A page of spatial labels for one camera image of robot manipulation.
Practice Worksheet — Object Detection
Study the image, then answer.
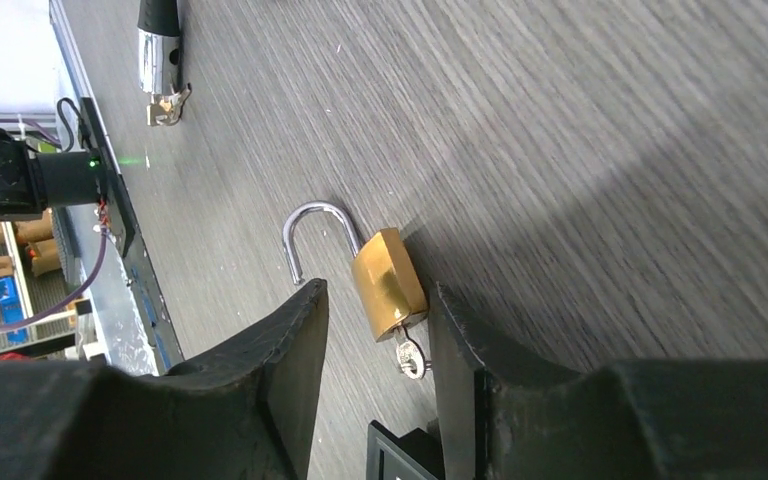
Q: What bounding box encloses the small silver key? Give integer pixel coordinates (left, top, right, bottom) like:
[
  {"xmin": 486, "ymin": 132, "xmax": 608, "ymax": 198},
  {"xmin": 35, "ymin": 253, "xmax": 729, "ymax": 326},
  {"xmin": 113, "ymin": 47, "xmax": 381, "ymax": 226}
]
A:
[{"xmin": 394, "ymin": 326, "xmax": 431, "ymax": 380}]

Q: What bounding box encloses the red cable lock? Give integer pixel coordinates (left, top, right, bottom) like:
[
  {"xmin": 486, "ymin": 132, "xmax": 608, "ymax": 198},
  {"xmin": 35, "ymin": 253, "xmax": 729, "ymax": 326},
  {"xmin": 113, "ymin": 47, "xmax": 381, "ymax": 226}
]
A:
[{"xmin": 137, "ymin": 0, "xmax": 181, "ymax": 96}]

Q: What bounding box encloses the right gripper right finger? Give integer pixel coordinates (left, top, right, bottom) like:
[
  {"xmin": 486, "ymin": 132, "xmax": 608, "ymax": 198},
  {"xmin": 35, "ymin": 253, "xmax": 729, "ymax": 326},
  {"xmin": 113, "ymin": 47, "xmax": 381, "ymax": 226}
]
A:
[{"xmin": 428, "ymin": 283, "xmax": 581, "ymax": 479}]

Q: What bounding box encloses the black white chessboard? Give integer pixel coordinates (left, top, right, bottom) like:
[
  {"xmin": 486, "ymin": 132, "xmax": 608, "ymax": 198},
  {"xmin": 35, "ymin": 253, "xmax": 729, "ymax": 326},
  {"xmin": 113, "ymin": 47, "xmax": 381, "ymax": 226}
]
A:
[{"xmin": 366, "ymin": 420, "xmax": 445, "ymax": 480}]

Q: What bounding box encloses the silver key bunch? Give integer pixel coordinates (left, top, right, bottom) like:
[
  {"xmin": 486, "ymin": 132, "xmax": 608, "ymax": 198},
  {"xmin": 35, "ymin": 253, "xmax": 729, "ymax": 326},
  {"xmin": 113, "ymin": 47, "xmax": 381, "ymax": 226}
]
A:
[{"xmin": 146, "ymin": 83, "xmax": 192, "ymax": 127}]

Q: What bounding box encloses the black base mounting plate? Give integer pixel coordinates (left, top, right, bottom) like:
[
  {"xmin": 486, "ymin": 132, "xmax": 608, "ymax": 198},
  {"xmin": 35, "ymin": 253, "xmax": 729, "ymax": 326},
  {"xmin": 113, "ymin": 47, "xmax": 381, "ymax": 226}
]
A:
[{"xmin": 79, "ymin": 97, "xmax": 183, "ymax": 375}]

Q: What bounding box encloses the small brass padlock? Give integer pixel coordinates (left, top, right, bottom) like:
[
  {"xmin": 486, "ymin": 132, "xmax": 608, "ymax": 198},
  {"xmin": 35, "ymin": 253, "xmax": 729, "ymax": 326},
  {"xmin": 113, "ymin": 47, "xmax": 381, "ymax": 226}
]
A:
[{"xmin": 282, "ymin": 201, "xmax": 428, "ymax": 343}]

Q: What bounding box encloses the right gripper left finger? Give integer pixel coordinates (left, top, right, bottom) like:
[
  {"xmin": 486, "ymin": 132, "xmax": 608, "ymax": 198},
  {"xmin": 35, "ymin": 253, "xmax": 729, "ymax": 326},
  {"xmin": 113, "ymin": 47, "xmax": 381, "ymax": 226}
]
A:
[{"xmin": 168, "ymin": 279, "xmax": 329, "ymax": 479}]

